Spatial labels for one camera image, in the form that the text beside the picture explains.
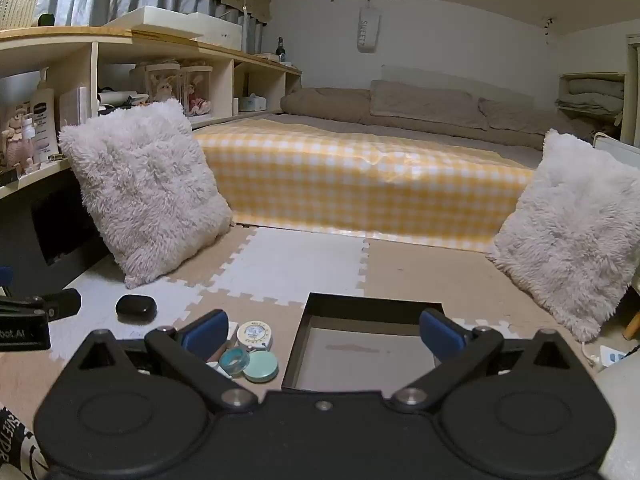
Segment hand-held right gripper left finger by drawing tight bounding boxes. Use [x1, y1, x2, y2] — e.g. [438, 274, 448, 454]
[75, 309, 258, 413]

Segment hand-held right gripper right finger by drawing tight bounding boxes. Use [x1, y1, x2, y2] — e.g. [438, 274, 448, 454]
[390, 309, 568, 413]

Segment blue patterned tape roll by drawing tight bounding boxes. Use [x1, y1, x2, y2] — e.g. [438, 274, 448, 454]
[218, 347, 251, 380]

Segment round white tape measure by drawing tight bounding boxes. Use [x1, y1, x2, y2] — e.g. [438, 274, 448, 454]
[236, 321, 274, 352]

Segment black earbud case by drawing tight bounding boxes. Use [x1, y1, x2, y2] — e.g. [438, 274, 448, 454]
[115, 294, 157, 324]

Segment black box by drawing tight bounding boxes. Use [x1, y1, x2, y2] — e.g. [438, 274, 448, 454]
[281, 292, 446, 395]

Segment black cabinet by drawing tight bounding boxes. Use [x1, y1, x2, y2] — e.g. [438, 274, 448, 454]
[0, 180, 121, 301]

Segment foam puzzle floor mat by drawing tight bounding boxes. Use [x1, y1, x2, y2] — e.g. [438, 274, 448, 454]
[0, 222, 601, 411]

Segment black white printed bag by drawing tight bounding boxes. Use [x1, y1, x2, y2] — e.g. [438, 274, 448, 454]
[0, 402, 51, 480]

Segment pink plush doll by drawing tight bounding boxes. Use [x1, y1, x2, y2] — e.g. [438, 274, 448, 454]
[0, 105, 36, 168]

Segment fluffy white pillow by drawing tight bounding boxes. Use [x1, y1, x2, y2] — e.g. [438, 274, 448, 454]
[486, 129, 640, 343]
[58, 98, 234, 289]

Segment white lotion pump bottle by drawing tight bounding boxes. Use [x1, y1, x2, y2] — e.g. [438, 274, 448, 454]
[31, 67, 60, 163]

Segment yellow checked bed cover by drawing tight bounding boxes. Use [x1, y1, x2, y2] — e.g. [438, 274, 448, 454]
[192, 117, 536, 253]

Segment cream cushion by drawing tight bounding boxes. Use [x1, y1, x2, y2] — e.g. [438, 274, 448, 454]
[595, 360, 640, 480]

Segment large beige bed pillow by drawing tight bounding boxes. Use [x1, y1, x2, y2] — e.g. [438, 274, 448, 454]
[369, 80, 490, 131]

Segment small beige bed pillow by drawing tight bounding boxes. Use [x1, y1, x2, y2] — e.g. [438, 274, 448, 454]
[477, 97, 596, 151]

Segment clear jar with doll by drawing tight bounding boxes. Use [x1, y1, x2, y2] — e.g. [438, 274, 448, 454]
[145, 62, 182, 104]
[179, 64, 214, 117]

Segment wooden shelf unit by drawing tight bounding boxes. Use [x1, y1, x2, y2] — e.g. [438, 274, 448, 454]
[0, 27, 303, 201]

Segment white woven basket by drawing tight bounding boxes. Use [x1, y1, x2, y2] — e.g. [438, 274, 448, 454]
[0, 0, 41, 30]

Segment folded beige blankets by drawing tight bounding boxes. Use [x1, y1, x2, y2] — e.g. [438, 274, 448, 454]
[557, 74, 626, 121]

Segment flat white box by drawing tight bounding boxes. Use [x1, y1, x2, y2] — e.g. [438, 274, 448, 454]
[102, 6, 243, 52]

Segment white hanging sign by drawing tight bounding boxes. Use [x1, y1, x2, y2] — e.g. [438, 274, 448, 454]
[356, 0, 382, 54]

